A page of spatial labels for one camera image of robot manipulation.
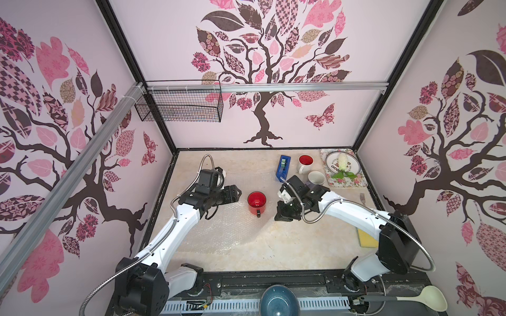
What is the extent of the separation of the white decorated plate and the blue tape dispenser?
0.23 metres

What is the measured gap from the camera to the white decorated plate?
110 centimetres

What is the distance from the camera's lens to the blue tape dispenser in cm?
104

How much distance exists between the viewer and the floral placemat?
1057 millimetres
